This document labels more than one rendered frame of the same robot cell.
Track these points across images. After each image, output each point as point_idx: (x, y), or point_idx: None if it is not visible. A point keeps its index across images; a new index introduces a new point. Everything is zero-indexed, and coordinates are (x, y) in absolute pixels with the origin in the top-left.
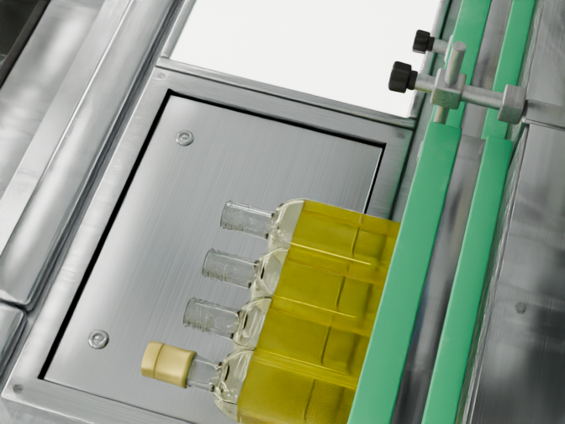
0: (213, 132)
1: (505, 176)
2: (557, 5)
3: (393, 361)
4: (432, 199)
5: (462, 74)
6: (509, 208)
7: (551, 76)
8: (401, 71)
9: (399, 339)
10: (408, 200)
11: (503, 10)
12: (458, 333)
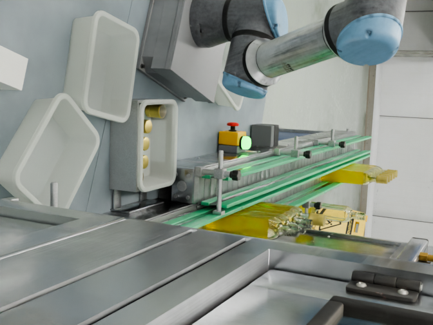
0: None
1: None
2: (140, 218)
3: (256, 166)
4: None
5: (215, 168)
6: (213, 166)
7: (160, 211)
8: (236, 169)
9: (253, 167)
10: (242, 173)
11: None
12: (237, 166)
